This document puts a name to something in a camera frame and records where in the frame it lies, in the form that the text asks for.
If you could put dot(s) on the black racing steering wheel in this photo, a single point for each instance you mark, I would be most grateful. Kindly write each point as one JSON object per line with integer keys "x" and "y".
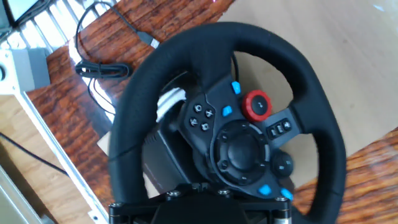
{"x": 217, "y": 40}

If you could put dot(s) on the wood grain table cover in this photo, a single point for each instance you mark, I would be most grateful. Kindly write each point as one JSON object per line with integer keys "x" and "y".
{"x": 93, "y": 31}

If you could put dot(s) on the grey box with green button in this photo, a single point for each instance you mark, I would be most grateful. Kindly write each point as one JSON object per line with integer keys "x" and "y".
{"x": 31, "y": 68}

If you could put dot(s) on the black computer monitor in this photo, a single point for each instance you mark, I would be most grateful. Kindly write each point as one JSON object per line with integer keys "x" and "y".
{"x": 21, "y": 7}

